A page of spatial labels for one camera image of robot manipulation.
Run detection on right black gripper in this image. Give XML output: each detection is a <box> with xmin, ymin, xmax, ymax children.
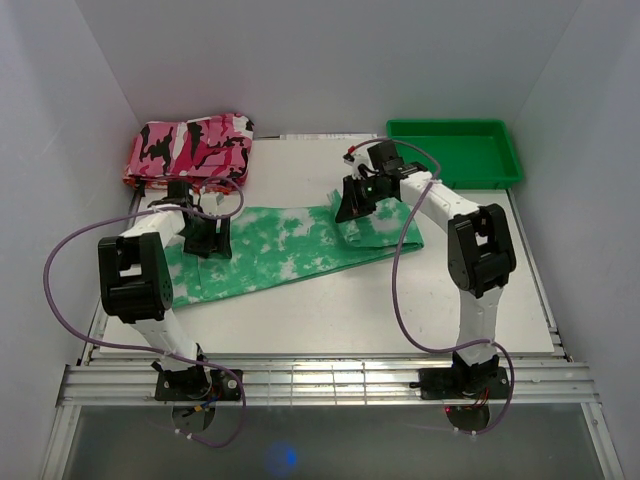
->
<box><xmin>335</xmin><ymin>175</ymin><xmax>388</xmax><ymax>224</ymax></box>

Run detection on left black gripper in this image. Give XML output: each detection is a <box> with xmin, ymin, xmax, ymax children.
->
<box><xmin>178</xmin><ymin>213</ymin><xmax>232</xmax><ymax>259</ymax></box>

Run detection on green tie-dye trousers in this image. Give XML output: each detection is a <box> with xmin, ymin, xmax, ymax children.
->
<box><xmin>165</xmin><ymin>190</ymin><xmax>424</xmax><ymax>308</ymax></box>

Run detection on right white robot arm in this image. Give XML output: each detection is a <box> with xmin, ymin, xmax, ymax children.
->
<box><xmin>335</xmin><ymin>138</ymin><xmax>516</xmax><ymax>397</ymax></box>

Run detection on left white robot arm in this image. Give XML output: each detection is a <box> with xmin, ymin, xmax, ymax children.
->
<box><xmin>98</xmin><ymin>180</ymin><xmax>242</xmax><ymax>400</ymax></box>

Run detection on pink camouflage folded trousers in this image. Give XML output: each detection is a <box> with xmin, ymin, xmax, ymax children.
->
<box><xmin>123</xmin><ymin>113</ymin><xmax>254</xmax><ymax>185</ymax></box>

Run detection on orange folded garment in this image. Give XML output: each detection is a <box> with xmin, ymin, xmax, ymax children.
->
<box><xmin>122</xmin><ymin>174</ymin><xmax>246</xmax><ymax>194</ymax></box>

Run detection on white paper strip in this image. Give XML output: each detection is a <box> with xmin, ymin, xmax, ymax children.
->
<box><xmin>279</xmin><ymin>133</ymin><xmax>378</xmax><ymax>142</ymax></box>

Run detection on green plastic tray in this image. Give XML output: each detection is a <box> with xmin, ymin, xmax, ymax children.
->
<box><xmin>386</xmin><ymin>119</ymin><xmax>524</xmax><ymax>190</ymax></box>

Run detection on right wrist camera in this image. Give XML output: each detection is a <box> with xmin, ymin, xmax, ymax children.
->
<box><xmin>343</xmin><ymin>150</ymin><xmax>375</xmax><ymax>179</ymax></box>

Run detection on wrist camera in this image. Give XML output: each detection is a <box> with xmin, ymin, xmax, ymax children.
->
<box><xmin>197</xmin><ymin>192</ymin><xmax>225</xmax><ymax>215</ymax></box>
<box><xmin>343</xmin><ymin>150</ymin><xmax>375</xmax><ymax>179</ymax></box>

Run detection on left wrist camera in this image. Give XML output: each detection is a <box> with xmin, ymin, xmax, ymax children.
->
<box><xmin>197</xmin><ymin>192</ymin><xmax>225</xmax><ymax>215</ymax></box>

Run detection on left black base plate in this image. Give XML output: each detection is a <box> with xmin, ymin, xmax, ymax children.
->
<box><xmin>154</xmin><ymin>367</ymin><xmax>241</xmax><ymax>402</ymax></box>

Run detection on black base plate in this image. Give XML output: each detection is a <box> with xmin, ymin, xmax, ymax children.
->
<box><xmin>154</xmin><ymin>367</ymin><xmax>241</xmax><ymax>402</ymax></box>
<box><xmin>409</xmin><ymin>367</ymin><xmax>511</xmax><ymax>400</ymax></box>

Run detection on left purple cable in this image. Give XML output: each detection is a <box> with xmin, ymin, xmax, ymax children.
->
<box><xmin>43</xmin><ymin>175</ymin><xmax>247</xmax><ymax>447</ymax></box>

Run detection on purple cable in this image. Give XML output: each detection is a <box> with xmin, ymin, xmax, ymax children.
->
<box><xmin>349</xmin><ymin>139</ymin><xmax>516</xmax><ymax>437</ymax></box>
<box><xmin>43</xmin><ymin>175</ymin><xmax>247</xmax><ymax>447</ymax></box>

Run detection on aluminium frame rail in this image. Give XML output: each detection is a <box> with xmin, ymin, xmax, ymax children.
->
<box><xmin>58</xmin><ymin>358</ymin><xmax>599</xmax><ymax>407</ymax></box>

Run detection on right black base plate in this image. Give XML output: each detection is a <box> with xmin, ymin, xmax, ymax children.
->
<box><xmin>409</xmin><ymin>367</ymin><xmax>511</xmax><ymax>400</ymax></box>

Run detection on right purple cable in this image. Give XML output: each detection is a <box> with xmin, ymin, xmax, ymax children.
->
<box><xmin>349</xmin><ymin>139</ymin><xmax>516</xmax><ymax>437</ymax></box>

